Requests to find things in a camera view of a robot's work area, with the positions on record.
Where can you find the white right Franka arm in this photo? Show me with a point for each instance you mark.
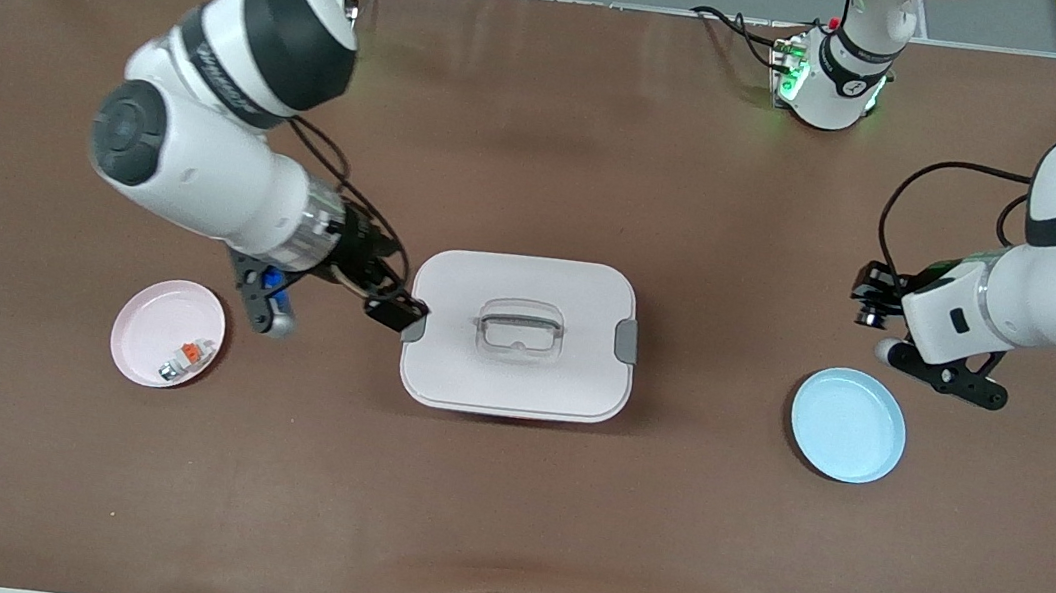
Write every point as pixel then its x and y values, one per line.
pixel 201 166

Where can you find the black orange push-button switch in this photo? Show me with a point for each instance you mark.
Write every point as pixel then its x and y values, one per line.
pixel 869 313

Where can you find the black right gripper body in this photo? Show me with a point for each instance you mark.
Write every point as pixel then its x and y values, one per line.
pixel 360 253

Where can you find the pale pink round plate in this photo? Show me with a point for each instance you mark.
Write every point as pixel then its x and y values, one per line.
pixel 151 331

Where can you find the light blue round plate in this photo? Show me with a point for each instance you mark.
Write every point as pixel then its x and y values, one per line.
pixel 849 427

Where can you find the pale lidded storage box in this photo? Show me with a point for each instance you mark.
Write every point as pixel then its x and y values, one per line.
pixel 518 376

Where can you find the white orange push-button switch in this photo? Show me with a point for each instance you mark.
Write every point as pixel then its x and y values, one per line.
pixel 190 354

